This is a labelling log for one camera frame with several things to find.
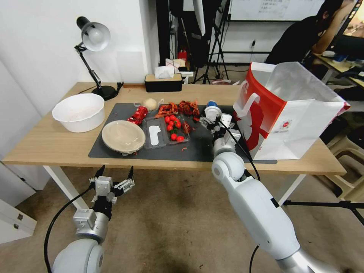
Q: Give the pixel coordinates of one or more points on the white tissue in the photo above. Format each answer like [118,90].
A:
[164,71]

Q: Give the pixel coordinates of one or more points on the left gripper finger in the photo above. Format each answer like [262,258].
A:
[130,175]
[100,171]

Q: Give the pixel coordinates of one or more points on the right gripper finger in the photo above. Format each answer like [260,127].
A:
[210,128]
[208,119]

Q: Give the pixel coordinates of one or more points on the dark grey table mat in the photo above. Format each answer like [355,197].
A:
[196,148]

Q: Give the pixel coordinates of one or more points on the cardboard box red tape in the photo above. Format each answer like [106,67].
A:
[175,64]

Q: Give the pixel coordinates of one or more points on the dried red pepper scraps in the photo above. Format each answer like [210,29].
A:
[167,110]

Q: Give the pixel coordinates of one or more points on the black white desk lamp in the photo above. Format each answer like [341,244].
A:
[95,35]

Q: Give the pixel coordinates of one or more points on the dark red dried scraps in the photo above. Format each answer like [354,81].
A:
[189,108]

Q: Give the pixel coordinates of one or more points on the clear plastic clamshell box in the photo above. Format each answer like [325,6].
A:
[155,142]

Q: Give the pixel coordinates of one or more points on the red white delivery bag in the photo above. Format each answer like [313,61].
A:
[295,125]

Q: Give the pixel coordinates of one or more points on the white cabinet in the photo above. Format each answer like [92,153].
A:
[14,204]

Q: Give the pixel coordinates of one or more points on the black tissue box wooden lid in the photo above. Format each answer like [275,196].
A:
[163,84]

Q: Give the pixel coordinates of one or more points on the wooden table white legs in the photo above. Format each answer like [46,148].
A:
[51,142]

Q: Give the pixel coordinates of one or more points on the white paper label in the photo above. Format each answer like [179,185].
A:
[154,133]

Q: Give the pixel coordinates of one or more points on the large white plastic bowl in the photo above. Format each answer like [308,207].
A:
[78,113]

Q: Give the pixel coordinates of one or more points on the white paper cup blue lid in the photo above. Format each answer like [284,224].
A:
[213,109]

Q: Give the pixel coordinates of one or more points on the red foil wrapper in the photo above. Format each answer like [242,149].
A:
[138,115]

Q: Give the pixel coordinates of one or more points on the beige takeout bowl clear lid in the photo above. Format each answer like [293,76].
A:
[123,136]

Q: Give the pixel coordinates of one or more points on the whiteboard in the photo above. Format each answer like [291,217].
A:
[273,10]

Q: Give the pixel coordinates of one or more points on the beige plastic stool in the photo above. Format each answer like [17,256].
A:
[348,167]

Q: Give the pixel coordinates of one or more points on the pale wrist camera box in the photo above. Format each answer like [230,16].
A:
[103,185]
[227,119]

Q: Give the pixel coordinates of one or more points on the person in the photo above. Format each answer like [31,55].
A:
[298,37]

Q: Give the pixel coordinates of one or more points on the garlic in clear bag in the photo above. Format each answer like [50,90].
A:
[150,103]

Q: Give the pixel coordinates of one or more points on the black light stand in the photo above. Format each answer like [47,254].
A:
[327,204]

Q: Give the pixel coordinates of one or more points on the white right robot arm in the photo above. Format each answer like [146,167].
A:
[256,204]

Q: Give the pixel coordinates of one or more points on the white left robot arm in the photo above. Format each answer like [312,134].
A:
[82,256]

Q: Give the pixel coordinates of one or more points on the black lamp plug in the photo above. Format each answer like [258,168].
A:
[119,85]

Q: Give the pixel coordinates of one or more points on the black tripod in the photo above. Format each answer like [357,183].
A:
[216,51]

